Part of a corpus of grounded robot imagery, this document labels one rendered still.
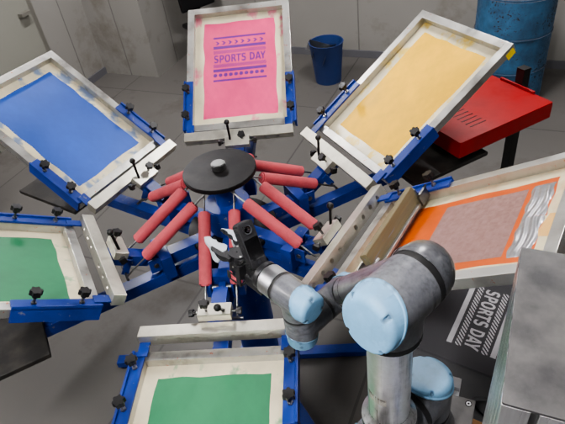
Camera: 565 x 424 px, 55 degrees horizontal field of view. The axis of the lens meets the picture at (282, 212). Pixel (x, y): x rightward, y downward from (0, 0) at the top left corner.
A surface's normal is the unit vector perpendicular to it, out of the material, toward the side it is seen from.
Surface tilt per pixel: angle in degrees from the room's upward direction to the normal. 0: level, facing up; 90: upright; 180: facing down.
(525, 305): 0
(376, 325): 82
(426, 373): 7
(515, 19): 90
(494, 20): 90
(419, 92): 32
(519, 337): 0
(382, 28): 90
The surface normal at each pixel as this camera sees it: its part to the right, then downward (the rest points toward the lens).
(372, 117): -0.56, -0.45
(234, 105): -0.11, -0.31
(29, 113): 0.35, -0.52
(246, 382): -0.12, -0.77
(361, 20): -0.39, 0.62
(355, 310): -0.73, 0.40
